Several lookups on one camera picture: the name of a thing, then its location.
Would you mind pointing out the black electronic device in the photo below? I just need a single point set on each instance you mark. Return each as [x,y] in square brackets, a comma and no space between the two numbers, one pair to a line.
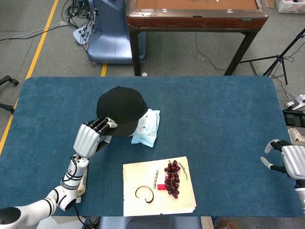
[294,118]

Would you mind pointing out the blue carpet table mat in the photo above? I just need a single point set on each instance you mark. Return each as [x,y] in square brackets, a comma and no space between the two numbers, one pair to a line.
[214,114]

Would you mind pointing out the purple grape bunch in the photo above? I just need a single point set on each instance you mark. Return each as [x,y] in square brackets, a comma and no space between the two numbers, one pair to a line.
[172,181]

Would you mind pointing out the black baseball cap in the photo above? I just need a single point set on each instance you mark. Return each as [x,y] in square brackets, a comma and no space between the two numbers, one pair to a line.
[121,107]

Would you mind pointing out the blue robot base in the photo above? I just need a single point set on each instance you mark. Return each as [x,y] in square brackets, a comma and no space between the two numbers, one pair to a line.
[112,35]

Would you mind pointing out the white plastic crate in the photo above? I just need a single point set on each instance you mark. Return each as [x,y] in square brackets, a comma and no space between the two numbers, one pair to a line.
[290,6]

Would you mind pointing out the black open headband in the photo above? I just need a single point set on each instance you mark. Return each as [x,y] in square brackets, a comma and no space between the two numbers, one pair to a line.
[151,199]

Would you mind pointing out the grey blue robot torso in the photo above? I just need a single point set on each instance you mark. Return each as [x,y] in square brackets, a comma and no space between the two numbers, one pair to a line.
[147,223]

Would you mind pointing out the beige shoe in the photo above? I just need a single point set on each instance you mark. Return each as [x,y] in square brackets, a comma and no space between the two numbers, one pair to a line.
[295,136]

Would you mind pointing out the small red box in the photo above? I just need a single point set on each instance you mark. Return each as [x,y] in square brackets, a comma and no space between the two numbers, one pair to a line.
[161,187]

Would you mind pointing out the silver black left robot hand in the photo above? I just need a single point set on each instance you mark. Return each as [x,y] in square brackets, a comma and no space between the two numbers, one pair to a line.
[85,140]

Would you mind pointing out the white power strip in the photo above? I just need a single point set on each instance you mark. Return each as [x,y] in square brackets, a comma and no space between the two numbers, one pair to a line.
[295,101]

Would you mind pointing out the light blue wet wipes pack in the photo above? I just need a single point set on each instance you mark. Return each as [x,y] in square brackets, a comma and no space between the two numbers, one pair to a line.
[147,128]

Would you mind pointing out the black tripod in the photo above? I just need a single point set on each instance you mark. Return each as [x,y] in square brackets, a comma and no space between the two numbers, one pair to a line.
[277,59]

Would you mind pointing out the brown wooden mahjong table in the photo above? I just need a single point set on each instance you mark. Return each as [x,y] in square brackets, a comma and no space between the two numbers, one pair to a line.
[195,20]

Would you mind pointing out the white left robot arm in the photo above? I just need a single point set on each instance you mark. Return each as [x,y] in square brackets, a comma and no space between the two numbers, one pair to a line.
[69,183]

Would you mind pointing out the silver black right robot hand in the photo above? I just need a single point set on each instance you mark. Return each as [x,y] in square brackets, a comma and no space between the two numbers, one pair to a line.
[294,159]

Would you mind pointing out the black office chair base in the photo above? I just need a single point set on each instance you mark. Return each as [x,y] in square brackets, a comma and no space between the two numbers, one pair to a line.
[7,80]

